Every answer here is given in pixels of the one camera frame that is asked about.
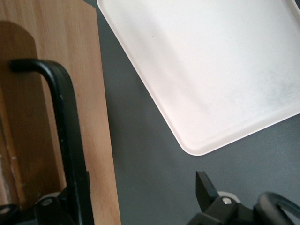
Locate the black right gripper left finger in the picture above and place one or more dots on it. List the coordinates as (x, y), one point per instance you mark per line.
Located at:
(51, 211)

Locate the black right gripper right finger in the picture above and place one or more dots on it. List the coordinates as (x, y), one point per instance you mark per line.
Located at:
(211, 206)

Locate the wooden drawer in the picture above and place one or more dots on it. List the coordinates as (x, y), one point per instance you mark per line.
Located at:
(86, 82)

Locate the white plastic tray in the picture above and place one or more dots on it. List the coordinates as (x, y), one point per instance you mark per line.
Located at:
(211, 70)

